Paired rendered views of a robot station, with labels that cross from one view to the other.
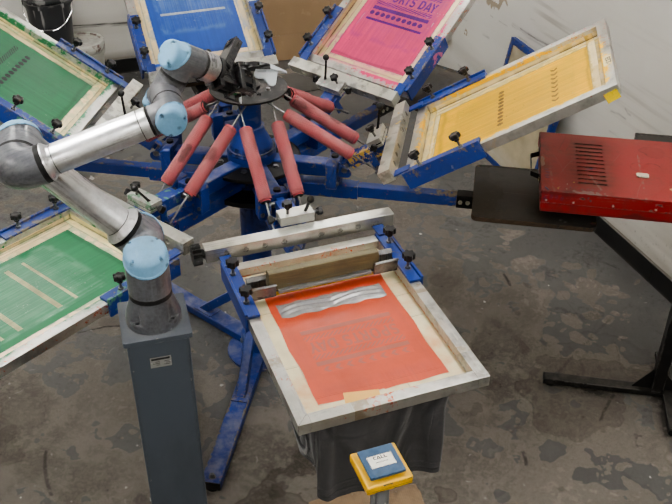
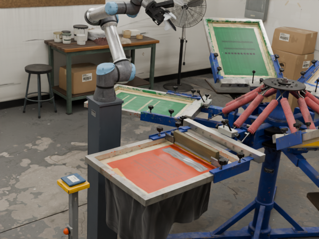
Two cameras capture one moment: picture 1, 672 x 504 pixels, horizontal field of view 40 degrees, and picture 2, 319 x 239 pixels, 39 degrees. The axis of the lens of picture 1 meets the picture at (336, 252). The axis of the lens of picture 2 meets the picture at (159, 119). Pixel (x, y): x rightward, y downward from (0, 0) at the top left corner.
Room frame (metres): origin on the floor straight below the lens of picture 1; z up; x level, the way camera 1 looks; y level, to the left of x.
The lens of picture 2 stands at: (1.37, -2.29, 2.18)
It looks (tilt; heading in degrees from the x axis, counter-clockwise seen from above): 21 degrees down; 70
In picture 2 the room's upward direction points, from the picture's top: 4 degrees clockwise
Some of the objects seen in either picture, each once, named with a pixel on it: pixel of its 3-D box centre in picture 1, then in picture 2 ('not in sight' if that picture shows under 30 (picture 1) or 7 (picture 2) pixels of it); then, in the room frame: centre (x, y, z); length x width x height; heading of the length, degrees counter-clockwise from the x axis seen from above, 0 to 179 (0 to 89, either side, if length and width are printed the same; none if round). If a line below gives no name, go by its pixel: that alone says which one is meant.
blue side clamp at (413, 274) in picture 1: (397, 261); (229, 169); (2.57, -0.21, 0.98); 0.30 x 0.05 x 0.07; 21
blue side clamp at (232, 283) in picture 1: (240, 295); (168, 136); (2.38, 0.31, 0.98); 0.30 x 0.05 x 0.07; 21
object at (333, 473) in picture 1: (380, 439); (126, 210); (1.98, -0.14, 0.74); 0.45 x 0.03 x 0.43; 111
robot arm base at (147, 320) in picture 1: (152, 303); (105, 91); (1.98, 0.50, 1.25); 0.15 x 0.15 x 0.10
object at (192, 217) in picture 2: not in sight; (180, 214); (2.27, -0.25, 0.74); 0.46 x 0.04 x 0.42; 21
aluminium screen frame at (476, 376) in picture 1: (346, 321); (167, 161); (2.25, -0.04, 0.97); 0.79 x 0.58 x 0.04; 21
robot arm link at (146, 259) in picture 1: (147, 266); (106, 74); (1.99, 0.50, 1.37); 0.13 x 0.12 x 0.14; 15
